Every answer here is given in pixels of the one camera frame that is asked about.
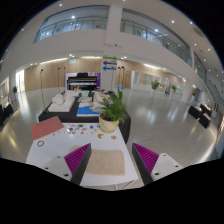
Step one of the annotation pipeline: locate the directional arrow sign post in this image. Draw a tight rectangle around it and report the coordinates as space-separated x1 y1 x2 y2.
101 56 117 91

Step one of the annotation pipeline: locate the beige folded towel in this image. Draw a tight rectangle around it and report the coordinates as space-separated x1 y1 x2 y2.
69 145 126 177

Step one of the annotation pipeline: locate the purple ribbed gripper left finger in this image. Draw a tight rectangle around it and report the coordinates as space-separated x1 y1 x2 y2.
64 144 92 185

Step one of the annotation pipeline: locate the potted plant background right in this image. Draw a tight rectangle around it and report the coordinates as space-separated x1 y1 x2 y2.
151 80 160 98

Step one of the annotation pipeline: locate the red rectangular mat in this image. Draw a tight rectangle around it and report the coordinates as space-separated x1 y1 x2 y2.
32 116 64 140

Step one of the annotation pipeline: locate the black chair right side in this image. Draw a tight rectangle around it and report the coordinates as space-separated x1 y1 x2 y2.
199 114 211 128

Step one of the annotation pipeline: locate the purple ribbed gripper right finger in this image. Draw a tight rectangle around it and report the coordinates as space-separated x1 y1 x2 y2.
132 143 159 185

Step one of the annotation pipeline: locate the blue mat on table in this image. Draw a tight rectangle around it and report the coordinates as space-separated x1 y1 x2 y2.
77 106 99 117

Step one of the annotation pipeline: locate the green potted plant striped pot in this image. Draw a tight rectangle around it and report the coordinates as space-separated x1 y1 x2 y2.
99 90 127 133

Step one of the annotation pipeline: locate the white cloth pile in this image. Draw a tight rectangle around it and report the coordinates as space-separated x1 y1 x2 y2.
52 94 64 105

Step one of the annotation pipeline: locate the black upright piano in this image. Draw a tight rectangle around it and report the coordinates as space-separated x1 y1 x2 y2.
67 73 97 90

